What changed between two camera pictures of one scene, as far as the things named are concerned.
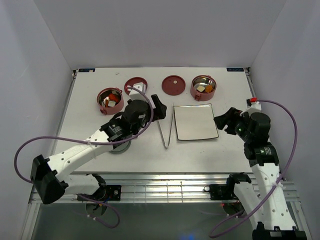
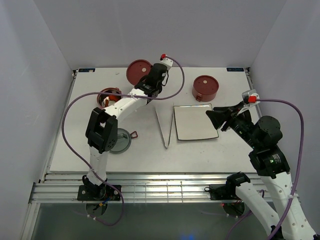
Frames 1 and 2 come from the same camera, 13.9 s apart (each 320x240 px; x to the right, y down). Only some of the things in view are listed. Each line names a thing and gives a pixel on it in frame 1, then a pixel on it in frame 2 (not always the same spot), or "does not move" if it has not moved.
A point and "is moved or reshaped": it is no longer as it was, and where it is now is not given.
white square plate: x=195 y=122 does not move
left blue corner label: x=88 y=70 does not move
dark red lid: x=133 y=80 is moved or reshaped
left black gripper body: x=147 y=119 → x=159 y=88
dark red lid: x=173 y=85 → x=206 y=84
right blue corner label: x=235 y=69 does not move
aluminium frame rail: x=181 y=188 does not move
